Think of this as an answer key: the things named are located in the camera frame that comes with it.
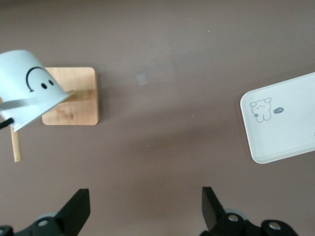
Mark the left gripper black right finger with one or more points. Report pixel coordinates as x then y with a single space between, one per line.
211 209

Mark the wooden cup rack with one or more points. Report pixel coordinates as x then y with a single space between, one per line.
81 110

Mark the small clear tape piece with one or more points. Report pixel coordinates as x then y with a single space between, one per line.
141 79

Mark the cream tray with bear print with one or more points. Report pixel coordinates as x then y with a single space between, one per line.
283 137

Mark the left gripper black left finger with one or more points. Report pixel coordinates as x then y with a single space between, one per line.
73 211

